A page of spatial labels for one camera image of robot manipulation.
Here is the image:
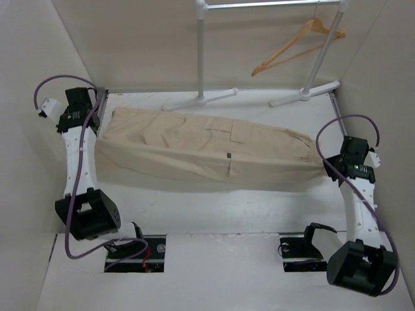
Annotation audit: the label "purple cable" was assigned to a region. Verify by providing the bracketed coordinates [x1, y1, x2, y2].
[316, 113, 401, 295]
[34, 75, 152, 271]

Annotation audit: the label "wooden clothes hanger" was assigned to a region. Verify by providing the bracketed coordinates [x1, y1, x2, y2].
[251, 17, 346, 77]

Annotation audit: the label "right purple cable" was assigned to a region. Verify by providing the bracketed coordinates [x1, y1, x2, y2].
[316, 113, 401, 295]

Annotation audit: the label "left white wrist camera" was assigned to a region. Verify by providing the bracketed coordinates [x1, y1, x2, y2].
[38, 98, 65, 123]

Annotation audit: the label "beige trousers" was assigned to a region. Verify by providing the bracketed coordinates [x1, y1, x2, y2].
[95, 107, 325, 188]

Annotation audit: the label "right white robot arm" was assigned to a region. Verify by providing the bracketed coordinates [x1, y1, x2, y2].
[278, 136, 398, 297]

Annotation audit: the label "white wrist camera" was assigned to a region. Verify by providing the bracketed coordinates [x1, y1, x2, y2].
[364, 150, 381, 169]
[38, 98, 65, 123]

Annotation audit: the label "white clothes rack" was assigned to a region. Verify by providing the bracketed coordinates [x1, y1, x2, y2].
[162, 0, 350, 111]

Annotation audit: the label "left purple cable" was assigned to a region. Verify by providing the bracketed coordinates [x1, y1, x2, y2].
[34, 75, 152, 271]

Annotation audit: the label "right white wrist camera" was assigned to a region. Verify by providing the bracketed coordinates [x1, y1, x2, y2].
[364, 150, 381, 169]

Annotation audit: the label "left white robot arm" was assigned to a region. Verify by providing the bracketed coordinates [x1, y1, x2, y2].
[55, 87, 121, 260]

